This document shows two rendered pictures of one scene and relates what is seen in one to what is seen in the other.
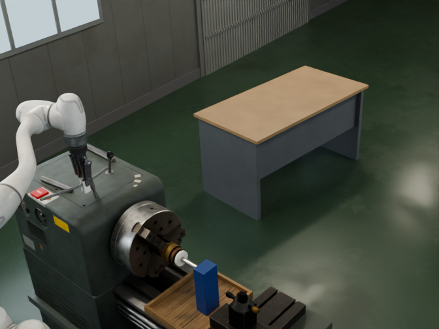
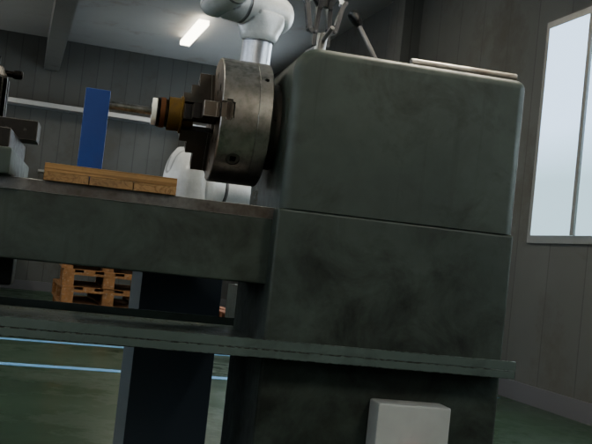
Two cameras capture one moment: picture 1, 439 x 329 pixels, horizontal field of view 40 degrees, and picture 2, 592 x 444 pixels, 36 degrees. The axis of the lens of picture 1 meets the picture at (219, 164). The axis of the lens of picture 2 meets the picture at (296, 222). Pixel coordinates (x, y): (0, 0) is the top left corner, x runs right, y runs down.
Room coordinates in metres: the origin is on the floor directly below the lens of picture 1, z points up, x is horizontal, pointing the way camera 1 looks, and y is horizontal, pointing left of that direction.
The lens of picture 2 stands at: (3.56, -1.50, 0.74)
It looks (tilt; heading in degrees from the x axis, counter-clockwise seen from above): 3 degrees up; 124
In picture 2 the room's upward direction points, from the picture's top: 6 degrees clockwise
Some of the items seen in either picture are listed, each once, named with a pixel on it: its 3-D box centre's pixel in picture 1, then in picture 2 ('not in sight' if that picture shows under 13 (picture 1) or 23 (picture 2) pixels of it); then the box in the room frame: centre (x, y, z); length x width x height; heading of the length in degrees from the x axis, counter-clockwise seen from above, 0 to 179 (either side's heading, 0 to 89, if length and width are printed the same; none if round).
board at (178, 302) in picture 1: (198, 301); (109, 183); (1.90, 0.12, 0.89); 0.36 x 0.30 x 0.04; 136
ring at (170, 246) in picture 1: (172, 253); (174, 114); (2.00, 0.22, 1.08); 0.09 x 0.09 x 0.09; 46
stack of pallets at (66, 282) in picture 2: not in sight; (104, 270); (-2.96, 4.93, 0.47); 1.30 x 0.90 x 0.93; 141
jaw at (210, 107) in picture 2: (175, 235); (208, 111); (2.11, 0.21, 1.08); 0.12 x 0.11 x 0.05; 136
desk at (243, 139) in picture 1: (283, 138); not in sight; (4.33, -0.54, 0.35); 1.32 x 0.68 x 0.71; 131
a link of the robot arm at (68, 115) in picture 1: (68, 113); not in sight; (2.18, 0.59, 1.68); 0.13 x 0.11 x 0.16; 71
